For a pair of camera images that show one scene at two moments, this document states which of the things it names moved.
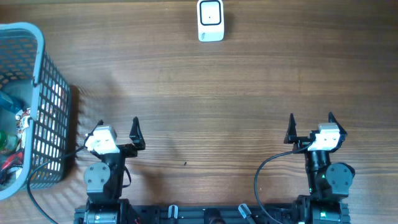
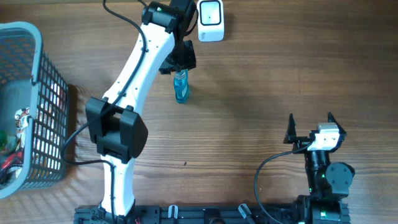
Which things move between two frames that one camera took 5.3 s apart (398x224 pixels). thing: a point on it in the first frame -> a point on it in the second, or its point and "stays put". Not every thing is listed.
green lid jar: (8, 142) stays put
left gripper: (129, 150) -> (189, 61)
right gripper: (301, 142) stays put
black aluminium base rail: (211, 214) stays put
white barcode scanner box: (211, 27) stays put
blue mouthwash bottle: (10, 102) -> (181, 83)
